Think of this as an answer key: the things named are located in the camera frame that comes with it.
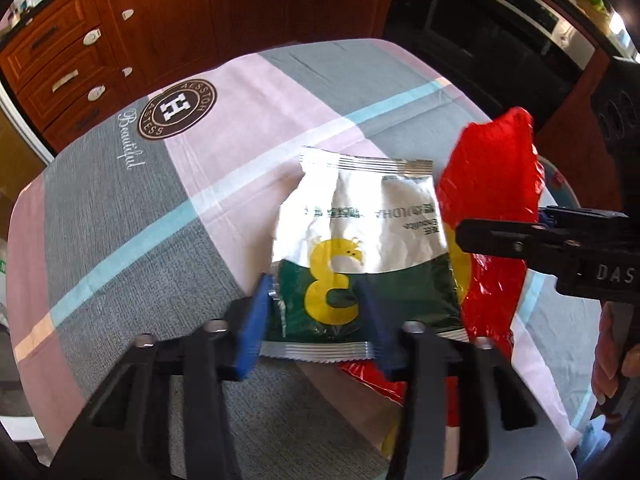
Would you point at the person's right hand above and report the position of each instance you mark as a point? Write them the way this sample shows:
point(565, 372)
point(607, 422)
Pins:
point(606, 360)

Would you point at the white green foil pouch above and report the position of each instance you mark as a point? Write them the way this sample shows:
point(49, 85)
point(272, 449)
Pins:
point(350, 210)

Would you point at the pink grey patchwork tablecloth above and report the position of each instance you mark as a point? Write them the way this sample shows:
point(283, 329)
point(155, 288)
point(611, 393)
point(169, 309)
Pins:
point(125, 235)

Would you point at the group of white cabinet knobs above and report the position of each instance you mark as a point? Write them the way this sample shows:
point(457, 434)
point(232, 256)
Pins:
point(92, 36)

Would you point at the wooden kitchen cabinet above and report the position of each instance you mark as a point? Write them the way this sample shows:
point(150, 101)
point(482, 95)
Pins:
point(175, 10)

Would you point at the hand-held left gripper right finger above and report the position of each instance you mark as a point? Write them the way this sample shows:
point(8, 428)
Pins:
point(375, 330)

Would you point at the wooden side panel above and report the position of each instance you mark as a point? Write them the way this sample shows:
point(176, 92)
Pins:
point(575, 110)

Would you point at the red plastic bag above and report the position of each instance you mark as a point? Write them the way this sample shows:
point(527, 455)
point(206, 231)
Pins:
point(490, 170)

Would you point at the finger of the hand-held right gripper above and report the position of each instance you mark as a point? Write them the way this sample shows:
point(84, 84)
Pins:
point(500, 240)
point(590, 221)

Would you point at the black glass oven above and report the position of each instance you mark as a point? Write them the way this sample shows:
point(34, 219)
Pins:
point(475, 35)

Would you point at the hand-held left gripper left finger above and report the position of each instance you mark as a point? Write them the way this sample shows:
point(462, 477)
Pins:
point(252, 330)

